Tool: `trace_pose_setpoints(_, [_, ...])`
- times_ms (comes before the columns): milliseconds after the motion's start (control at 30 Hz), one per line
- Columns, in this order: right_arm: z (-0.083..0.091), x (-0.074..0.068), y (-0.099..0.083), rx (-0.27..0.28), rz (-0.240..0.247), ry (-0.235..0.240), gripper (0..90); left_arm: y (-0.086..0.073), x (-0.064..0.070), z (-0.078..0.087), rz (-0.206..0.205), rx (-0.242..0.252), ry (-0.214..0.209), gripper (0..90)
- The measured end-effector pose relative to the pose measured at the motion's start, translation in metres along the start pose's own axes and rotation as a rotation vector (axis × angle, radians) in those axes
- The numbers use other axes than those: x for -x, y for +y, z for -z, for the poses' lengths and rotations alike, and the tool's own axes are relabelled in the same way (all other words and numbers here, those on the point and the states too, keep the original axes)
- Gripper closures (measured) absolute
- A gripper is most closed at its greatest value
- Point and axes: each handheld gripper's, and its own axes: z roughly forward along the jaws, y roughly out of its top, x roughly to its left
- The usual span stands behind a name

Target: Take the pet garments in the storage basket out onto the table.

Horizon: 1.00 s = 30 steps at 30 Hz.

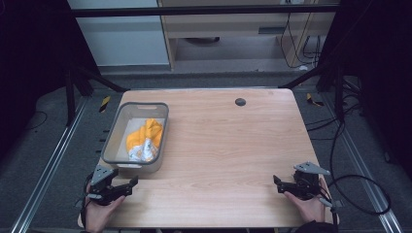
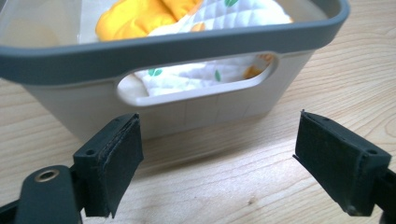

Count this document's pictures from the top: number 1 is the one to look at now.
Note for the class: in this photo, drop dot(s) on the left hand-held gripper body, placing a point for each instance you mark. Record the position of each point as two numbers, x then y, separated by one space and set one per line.
103 191

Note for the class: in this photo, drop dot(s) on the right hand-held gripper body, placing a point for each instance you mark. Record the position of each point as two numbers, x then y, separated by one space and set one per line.
306 186

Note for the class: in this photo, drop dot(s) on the grey plastic basin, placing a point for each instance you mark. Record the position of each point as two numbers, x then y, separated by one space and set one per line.
120 137

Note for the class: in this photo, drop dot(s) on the yellow and white cloth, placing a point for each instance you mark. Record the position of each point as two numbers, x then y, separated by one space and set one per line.
147 134

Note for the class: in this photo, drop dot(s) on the person's right hand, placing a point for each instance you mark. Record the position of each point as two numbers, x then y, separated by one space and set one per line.
311 208

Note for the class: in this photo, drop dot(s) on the person's left hand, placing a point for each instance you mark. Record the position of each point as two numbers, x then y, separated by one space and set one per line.
98 216

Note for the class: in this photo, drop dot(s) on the yellow and black tape piece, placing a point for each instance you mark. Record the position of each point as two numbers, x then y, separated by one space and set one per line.
312 100
104 103

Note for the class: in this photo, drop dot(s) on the black metal stand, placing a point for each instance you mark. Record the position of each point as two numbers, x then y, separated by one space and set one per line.
338 90
69 97

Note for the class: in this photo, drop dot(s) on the white cabinet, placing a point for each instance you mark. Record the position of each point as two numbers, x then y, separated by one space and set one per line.
123 42

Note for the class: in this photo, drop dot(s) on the black curtain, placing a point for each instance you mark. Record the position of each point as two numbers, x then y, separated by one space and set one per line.
382 48
32 48

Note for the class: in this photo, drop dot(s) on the light wooden desk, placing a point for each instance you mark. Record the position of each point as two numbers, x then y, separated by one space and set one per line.
226 24

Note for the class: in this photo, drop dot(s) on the aluminium rail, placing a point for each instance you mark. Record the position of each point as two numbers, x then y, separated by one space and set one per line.
48 168
359 161

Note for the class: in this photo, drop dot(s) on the black horizontal frame bar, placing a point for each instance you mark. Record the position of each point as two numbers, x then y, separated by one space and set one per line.
194 10

